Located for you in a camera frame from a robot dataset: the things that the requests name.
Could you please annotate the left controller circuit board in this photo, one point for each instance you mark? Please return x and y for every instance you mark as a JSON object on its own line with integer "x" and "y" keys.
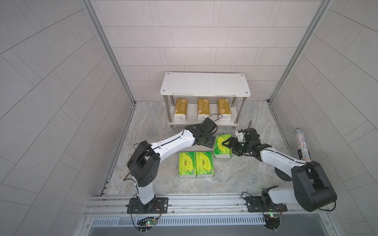
{"x": 146, "y": 224}

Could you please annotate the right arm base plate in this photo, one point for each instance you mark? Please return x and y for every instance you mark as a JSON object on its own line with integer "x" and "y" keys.
{"x": 261, "y": 204}

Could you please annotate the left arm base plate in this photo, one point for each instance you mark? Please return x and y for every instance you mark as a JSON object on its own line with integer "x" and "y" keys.
{"x": 156, "y": 206}

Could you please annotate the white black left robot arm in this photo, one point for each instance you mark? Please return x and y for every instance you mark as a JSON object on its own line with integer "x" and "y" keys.
{"x": 144, "y": 163}

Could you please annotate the aluminium corner frame post left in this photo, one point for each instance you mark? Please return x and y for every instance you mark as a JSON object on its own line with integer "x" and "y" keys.
{"x": 107, "y": 48}

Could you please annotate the white two-tier metal shelf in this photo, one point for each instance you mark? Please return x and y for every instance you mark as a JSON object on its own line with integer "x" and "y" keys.
{"x": 204, "y": 85}

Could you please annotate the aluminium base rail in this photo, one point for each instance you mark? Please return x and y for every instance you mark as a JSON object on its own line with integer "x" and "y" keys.
{"x": 183, "y": 205}

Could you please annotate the right controller circuit board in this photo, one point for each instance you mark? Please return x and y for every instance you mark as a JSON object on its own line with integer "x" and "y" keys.
{"x": 272, "y": 221}

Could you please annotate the aluminium corner frame post right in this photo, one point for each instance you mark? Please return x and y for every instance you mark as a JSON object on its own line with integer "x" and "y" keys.
{"x": 318, "y": 16}

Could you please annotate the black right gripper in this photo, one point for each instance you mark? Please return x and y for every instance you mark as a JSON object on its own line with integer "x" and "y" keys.
{"x": 234, "y": 145}

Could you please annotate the glitter tube on stand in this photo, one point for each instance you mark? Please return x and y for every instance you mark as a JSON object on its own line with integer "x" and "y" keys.
{"x": 303, "y": 150}

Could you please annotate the gold tissue pack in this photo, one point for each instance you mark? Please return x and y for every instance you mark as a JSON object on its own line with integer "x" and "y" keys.
{"x": 224, "y": 109}
{"x": 180, "y": 112}
{"x": 203, "y": 109}

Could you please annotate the black round stand base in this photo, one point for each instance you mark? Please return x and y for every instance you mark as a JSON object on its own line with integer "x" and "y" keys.
{"x": 283, "y": 175}

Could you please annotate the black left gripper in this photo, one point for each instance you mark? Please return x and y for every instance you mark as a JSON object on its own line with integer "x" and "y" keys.
{"x": 210, "y": 140}

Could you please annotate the aluminium corner frame post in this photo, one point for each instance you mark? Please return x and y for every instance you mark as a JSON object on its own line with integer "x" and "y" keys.
{"x": 107, "y": 48}
{"x": 318, "y": 16}

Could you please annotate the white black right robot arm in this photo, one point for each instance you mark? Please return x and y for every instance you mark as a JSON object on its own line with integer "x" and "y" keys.
{"x": 311, "y": 188}

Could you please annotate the green tissue pack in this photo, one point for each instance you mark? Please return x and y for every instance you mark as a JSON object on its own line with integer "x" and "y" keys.
{"x": 187, "y": 165}
{"x": 220, "y": 151}
{"x": 204, "y": 165}

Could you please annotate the controller circuit board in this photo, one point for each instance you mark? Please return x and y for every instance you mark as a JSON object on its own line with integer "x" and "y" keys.
{"x": 272, "y": 221}
{"x": 146, "y": 224}

